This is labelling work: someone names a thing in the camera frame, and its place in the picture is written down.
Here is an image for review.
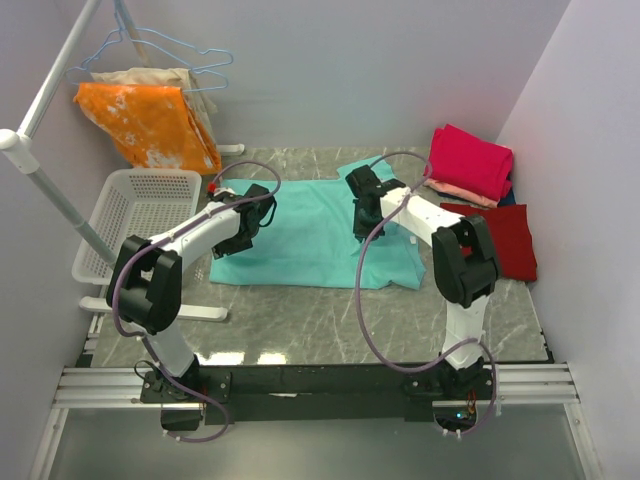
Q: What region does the teal t shirt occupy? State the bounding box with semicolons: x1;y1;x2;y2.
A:
209;158;426;290

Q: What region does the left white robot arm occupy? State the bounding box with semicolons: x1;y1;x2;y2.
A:
106;183;277;402

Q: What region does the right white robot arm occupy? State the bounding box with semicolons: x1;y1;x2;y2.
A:
346;165;502;399

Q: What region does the salmon folded t shirt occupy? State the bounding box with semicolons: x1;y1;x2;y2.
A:
425;178;498;208

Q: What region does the pink folded t shirt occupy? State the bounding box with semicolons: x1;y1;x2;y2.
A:
429;124;514;202

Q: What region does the beige hanging cloth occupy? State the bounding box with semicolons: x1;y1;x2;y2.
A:
91;67;217;143

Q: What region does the white plastic laundry basket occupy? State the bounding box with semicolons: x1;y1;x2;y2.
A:
89;168;202;253

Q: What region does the orange patterned cloth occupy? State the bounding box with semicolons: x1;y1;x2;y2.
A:
74;82;222;175

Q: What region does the dark red folded t shirt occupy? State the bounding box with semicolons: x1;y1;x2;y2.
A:
441;203;537;283

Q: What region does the blue folded t shirt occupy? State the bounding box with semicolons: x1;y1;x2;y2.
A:
498;175;516;207

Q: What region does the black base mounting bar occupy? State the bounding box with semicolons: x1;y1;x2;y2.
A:
140;361;494;431

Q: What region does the white clothes rack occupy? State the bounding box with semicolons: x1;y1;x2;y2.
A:
0;0;246;322

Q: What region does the blue wire hanger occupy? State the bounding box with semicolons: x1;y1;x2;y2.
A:
64;67;229;92
75;1;235;78

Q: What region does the aluminium rail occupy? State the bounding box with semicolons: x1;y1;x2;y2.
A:
29;363;604;479

